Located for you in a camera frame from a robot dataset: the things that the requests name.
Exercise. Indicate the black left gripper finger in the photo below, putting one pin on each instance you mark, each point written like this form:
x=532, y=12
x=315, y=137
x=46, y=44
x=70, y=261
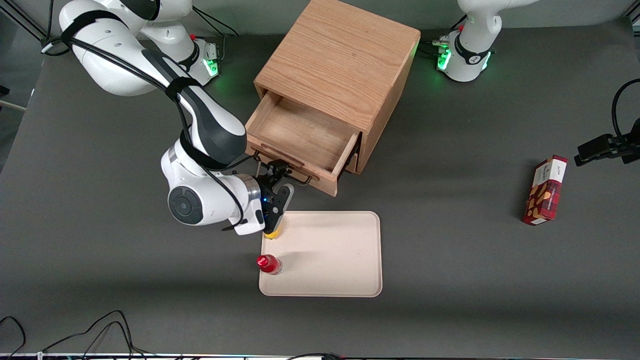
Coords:
x=595, y=156
x=597, y=142

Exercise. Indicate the wooden drawer front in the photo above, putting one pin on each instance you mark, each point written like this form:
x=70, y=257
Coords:
x=353, y=164

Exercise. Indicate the white Franka left arm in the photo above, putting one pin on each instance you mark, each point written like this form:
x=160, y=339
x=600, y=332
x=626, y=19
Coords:
x=472, y=50

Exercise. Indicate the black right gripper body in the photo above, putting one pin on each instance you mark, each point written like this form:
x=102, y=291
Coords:
x=266, y=188

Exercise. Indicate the beige plastic tray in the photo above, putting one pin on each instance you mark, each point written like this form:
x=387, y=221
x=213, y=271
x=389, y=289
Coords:
x=330, y=255

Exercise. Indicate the yellow plastic bottle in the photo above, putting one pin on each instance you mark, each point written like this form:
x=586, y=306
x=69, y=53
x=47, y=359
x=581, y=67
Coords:
x=272, y=234

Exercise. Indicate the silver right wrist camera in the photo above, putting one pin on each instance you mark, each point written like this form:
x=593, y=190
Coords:
x=286, y=200

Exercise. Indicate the red capped bottle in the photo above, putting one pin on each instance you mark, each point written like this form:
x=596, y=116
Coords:
x=267, y=263

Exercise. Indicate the wooden drawer cabinet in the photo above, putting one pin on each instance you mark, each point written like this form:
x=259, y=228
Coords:
x=340, y=50

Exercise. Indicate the aluminium frame bar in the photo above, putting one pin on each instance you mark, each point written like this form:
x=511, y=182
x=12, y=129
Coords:
x=25, y=27

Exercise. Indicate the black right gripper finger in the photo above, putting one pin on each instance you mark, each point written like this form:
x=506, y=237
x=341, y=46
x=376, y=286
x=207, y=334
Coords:
x=286, y=176
x=271, y=172

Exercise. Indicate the white Franka right arm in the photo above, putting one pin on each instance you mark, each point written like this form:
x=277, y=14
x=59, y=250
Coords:
x=120, y=65

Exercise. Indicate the red cookie box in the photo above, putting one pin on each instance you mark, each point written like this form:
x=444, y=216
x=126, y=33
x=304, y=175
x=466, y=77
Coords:
x=545, y=192

